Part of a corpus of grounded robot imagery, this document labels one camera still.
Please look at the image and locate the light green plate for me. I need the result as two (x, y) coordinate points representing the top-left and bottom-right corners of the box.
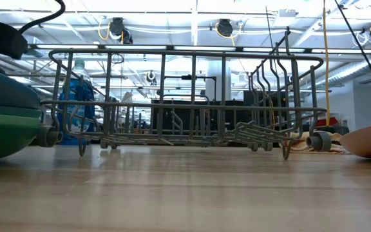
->
(0, 111), (42, 119)

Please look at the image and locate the teal plate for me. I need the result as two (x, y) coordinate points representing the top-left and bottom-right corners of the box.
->
(0, 103), (43, 114)

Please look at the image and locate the pink plate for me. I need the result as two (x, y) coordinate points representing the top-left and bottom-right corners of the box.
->
(339, 121), (371, 160)

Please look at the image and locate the dark green plate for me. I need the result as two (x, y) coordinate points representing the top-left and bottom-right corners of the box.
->
(0, 115), (41, 164)

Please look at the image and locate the blue plate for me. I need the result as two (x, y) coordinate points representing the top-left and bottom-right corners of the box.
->
(0, 66), (41, 110)

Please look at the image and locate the black equipment bench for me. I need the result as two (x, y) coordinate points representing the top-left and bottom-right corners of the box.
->
(151, 90), (290, 133)

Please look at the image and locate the small black ceiling reel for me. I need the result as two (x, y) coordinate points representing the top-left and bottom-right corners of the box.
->
(146, 70), (157, 86)

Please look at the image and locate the ceiling light strip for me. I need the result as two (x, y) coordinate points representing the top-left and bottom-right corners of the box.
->
(27, 43), (371, 55)

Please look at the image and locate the clear bottle with blue label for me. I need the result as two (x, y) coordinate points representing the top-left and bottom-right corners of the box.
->
(57, 57), (96, 146)

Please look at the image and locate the striped kitchen towel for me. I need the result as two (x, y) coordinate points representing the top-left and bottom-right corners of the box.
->
(280, 130), (350, 155)

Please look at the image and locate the grey wire dish rack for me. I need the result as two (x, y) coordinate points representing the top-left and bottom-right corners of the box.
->
(37, 30), (333, 161)

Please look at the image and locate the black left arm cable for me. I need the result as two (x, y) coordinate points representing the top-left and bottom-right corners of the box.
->
(18, 0), (66, 34)

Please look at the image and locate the silver ventilation duct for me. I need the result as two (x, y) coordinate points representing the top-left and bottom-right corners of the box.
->
(314, 53), (371, 90)

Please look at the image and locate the thin black hanging cable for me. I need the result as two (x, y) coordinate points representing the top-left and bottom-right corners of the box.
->
(333, 0), (371, 112)

